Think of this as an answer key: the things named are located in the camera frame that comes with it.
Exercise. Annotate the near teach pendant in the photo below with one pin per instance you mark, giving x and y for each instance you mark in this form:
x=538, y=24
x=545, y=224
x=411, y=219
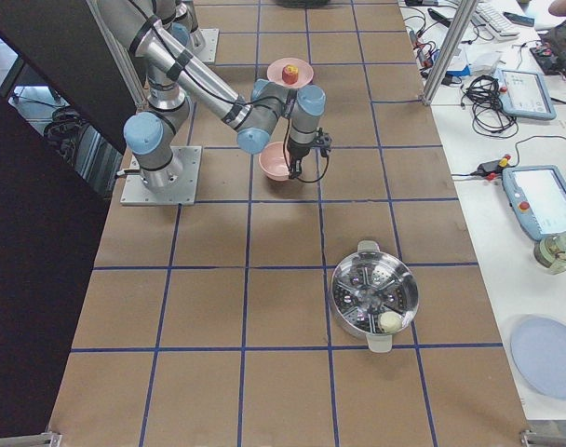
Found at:
x=537, y=195

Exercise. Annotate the red yellow apple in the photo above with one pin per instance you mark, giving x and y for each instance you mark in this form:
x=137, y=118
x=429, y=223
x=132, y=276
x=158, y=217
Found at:
x=290, y=74

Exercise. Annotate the light blue plate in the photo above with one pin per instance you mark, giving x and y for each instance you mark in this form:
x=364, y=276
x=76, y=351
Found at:
x=538, y=348

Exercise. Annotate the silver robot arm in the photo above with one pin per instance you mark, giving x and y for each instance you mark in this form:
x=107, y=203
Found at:
x=179, y=19
x=157, y=32

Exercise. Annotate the teach pendant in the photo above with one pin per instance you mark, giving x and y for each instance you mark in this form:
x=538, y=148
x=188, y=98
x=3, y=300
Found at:
x=524, y=94
x=537, y=195

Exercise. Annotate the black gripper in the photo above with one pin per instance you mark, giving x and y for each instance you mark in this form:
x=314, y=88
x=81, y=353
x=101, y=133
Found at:
x=298, y=152

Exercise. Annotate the stainless steel steamer pot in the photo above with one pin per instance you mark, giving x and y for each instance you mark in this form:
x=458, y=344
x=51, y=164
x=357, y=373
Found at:
x=367, y=283

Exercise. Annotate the white keyboard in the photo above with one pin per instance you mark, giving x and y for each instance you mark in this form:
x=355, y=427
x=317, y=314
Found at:
x=493, y=21

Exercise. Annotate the glass jar with lid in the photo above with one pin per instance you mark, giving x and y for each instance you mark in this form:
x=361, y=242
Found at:
x=550, y=252

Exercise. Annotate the pink plate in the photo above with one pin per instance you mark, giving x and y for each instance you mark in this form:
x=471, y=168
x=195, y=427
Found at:
x=306, y=72

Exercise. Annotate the black power adapter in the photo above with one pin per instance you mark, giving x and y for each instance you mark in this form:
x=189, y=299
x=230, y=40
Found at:
x=487, y=168

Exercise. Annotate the pink bowl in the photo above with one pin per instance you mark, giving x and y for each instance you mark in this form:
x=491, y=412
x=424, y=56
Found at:
x=272, y=161

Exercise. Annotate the aluminium frame post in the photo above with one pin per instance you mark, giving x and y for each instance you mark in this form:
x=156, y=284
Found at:
x=451, y=42

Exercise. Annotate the far teach pendant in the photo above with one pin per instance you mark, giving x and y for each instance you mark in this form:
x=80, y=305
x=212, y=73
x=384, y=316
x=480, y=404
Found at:
x=524, y=94

